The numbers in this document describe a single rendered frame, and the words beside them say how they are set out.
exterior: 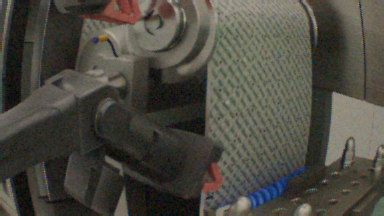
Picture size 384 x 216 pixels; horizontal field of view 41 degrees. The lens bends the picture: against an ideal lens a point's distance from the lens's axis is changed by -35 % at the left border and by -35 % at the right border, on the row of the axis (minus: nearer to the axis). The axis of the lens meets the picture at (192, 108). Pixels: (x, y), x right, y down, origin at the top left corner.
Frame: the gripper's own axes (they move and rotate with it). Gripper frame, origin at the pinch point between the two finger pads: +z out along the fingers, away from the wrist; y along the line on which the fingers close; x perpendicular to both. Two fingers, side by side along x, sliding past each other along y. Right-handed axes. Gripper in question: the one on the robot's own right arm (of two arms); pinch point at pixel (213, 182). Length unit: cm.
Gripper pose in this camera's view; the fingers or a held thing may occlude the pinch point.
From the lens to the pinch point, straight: 83.1
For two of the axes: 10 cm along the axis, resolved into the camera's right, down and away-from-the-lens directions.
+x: 3.6, -9.2, 1.7
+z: 5.6, 3.6, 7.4
